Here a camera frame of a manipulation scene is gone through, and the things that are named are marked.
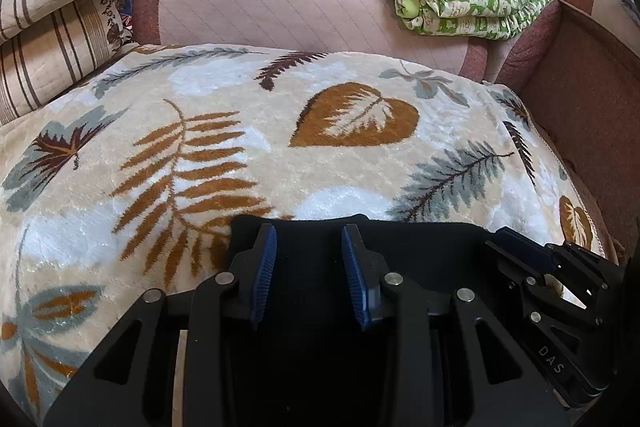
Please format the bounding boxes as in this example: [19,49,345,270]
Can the black pants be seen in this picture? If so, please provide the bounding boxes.
[170,214,571,427]

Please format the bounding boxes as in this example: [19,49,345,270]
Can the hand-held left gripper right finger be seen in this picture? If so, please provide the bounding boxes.
[341,223,571,427]

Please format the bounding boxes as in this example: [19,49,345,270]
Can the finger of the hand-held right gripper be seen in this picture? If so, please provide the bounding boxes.
[485,227,568,289]

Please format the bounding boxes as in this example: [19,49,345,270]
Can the striped beige folded quilt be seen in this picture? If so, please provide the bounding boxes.
[0,0,135,125]

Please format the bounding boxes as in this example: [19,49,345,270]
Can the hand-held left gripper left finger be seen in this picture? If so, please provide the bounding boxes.
[42,223,278,427]

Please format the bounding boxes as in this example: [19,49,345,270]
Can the leaf print fleece blanket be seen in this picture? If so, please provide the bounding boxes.
[0,44,608,418]

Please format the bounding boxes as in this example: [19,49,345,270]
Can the reddish brown sofa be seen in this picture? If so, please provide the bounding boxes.
[130,0,640,258]

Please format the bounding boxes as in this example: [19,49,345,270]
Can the pink quilted seat cover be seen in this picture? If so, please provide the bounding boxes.
[131,0,488,82]

